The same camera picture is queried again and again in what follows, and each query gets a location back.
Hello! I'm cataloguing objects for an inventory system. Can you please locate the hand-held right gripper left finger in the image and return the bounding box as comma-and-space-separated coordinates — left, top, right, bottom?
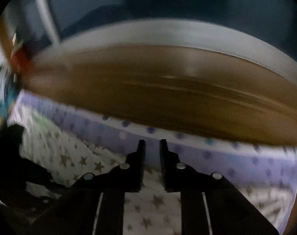
28, 139, 146, 235

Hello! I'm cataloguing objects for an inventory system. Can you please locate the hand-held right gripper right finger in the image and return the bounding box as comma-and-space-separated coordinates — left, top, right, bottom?
159, 139, 279, 235

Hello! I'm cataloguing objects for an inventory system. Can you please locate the white star print cloth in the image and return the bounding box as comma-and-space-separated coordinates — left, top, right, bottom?
19, 117, 297, 235

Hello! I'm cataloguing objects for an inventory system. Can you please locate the purple dotted bed sheet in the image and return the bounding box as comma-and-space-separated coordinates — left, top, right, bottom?
6, 90, 297, 235

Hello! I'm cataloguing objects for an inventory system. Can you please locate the teal patterned blanket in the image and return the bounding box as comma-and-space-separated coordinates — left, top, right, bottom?
0, 66, 20, 128

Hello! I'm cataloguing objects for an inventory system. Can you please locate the red box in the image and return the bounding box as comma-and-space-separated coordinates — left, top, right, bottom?
10, 46, 34, 74

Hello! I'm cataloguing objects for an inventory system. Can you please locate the window with white frame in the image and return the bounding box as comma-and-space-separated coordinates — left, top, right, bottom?
0, 0, 297, 84

